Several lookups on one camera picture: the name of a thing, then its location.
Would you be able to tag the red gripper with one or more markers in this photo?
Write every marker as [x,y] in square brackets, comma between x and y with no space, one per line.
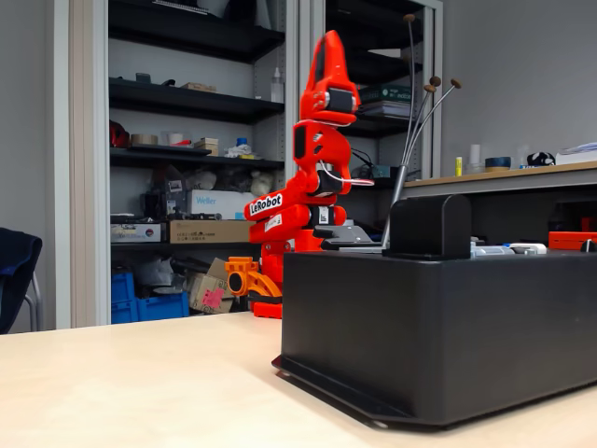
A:
[337,99]

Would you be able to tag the red robot arm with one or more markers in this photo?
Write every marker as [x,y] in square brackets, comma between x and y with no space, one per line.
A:
[305,184]

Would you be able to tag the white plastic bottle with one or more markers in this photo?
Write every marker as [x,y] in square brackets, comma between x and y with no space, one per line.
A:
[277,88]

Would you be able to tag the green book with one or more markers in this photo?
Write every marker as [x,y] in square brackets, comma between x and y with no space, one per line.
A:
[387,93]

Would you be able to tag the grey metal shelf cabinet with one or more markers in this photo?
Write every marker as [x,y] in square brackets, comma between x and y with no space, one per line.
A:
[88,186]
[312,18]

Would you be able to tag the grey stacked booklets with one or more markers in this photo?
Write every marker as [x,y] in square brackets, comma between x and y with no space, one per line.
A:
[387,109]

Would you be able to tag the blue capped jar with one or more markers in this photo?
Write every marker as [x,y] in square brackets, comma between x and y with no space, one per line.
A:
[241,142]

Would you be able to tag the green electronics box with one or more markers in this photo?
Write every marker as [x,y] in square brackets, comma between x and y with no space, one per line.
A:
[382,171]

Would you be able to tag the white crumpled cloth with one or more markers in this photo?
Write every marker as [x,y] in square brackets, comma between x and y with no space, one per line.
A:
[238,151]

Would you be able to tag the white crumpled bag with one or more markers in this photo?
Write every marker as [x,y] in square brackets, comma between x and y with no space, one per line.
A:
[261,181]
[203,179]

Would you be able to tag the small flat cardboard box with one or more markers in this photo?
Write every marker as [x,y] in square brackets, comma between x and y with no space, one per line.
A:
[198,87]

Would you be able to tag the metal coat stand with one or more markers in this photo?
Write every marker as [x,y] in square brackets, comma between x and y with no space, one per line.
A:
[397,192]

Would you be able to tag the small wooden box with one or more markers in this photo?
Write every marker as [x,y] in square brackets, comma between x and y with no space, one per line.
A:
[207,145]

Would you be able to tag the yellow glue stick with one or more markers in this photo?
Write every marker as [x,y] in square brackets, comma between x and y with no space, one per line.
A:
[458,166]

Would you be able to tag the white tape roll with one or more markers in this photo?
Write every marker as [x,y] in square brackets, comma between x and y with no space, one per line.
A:
[176,138]

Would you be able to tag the white Weller box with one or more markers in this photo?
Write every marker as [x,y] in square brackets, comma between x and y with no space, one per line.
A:
[219,205]

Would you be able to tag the dark grey small box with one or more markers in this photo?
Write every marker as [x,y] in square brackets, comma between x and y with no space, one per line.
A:
[143,78]

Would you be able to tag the long brown cardboard box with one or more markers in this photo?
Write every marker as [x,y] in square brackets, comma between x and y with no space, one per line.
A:
[210,232]

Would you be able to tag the brown tape roll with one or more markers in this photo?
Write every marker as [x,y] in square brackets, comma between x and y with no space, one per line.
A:
[143,139]

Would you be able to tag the black machine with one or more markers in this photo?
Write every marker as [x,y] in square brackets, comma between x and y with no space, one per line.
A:
[161,196]

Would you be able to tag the wooden office desk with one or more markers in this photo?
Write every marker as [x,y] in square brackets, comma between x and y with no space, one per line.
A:
[513,182]

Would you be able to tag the orange table clamp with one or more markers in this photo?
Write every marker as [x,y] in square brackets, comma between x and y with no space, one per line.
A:
[242,280]

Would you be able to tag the red rounded object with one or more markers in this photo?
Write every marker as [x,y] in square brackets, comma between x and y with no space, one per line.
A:
[117,135]

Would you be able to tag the black white plush toy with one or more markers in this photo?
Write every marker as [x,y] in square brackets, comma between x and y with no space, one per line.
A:
[541,159]

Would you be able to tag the red table clamp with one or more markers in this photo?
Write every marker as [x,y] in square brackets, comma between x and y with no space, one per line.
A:
[268,310]

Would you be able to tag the silver metal hinge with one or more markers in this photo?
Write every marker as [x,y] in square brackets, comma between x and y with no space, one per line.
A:
[490,251]

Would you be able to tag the cardboard box pink label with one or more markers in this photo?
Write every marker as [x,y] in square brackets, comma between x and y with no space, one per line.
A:
[210,294]

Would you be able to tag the white printed carton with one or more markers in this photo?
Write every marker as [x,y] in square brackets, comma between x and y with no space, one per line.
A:
[135,232]

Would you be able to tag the white paper stack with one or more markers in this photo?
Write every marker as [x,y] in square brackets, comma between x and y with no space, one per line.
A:
[580,151]

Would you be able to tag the black task board box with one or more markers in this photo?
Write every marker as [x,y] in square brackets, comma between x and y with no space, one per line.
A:
[420,336]

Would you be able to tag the blue plastic crate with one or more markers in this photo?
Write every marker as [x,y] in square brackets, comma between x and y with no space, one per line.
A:
[122,294]
[163,308]

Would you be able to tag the red display module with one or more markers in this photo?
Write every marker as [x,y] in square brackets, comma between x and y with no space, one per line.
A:
[566,240]

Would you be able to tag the dark office chair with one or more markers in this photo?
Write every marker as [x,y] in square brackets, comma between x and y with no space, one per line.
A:
[16,270]

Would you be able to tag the black probe bracket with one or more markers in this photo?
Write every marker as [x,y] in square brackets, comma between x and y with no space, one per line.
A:
[345,235]

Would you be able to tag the black rounded post block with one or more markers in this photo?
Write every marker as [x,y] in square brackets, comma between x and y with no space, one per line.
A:
[429,228]

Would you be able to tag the metal chair frame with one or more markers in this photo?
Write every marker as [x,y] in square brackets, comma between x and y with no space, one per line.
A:
[37,303]

